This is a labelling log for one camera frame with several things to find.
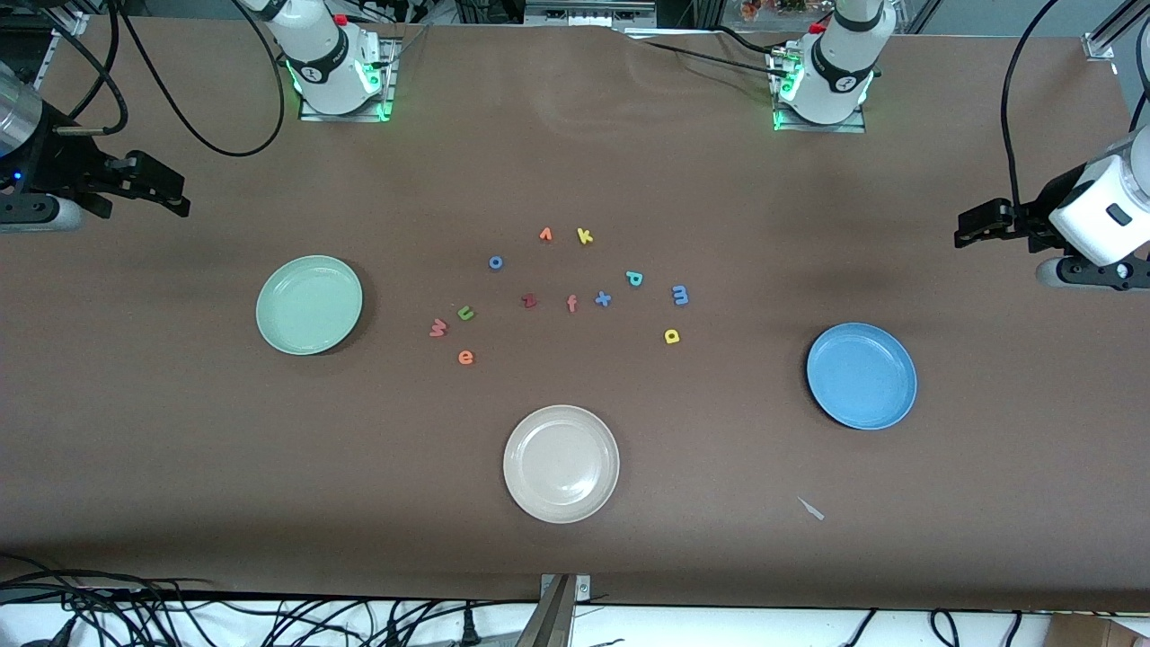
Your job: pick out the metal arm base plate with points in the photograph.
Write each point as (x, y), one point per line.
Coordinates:
(386, 99)
(853, 127)

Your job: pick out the aluminium frame extrusion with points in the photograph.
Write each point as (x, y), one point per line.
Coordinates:
(70, 22)
(1101, 47)

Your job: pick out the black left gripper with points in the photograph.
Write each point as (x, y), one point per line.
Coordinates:
(1030, 218)

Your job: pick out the white tape scrap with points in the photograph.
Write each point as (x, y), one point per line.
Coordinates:
(811, 509)

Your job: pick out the beige plate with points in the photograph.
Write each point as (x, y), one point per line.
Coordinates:
(561, 464)

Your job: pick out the silver table bracket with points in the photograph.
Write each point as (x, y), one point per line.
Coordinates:
(582, 589)

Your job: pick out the grey support beam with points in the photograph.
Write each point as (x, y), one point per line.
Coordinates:
(550, 620)

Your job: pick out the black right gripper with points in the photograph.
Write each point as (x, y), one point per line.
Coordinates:
(65, 164)

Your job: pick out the blue foam letter m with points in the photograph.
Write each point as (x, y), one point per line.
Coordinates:
(680, 295)

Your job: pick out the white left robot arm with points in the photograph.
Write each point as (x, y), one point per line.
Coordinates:
(840, 63)

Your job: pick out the grey metal equipment box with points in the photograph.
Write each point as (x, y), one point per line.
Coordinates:
(588, 13)

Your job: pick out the colourful toy pile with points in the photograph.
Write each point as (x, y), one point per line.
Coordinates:
(773, 9)

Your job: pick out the cardboard box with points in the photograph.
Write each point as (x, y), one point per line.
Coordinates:
(1101, 632)

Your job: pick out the blue plate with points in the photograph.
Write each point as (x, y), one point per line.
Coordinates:
(862, 376)

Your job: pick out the green plate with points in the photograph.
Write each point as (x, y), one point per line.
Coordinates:
(309, 305)

